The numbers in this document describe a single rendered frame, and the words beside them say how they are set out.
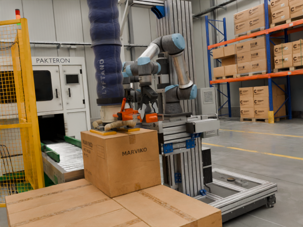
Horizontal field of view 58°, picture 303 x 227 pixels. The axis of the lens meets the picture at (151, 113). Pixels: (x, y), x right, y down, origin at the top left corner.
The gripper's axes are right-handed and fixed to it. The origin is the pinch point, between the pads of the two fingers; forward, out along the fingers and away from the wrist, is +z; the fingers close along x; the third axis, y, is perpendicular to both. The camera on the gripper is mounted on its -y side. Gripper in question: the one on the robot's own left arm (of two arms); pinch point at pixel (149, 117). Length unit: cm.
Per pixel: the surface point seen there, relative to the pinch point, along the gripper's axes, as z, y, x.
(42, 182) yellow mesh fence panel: 70, 170, 45
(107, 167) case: 32.6, 30.4, 18.7
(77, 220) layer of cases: 53, 11, 45
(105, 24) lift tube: -66, 49, 4
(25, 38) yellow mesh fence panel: -82, 170, 46
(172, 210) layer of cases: 53, -13, -3
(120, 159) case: 28.6, 29.2, 9.5
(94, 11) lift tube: -76, 53, 10
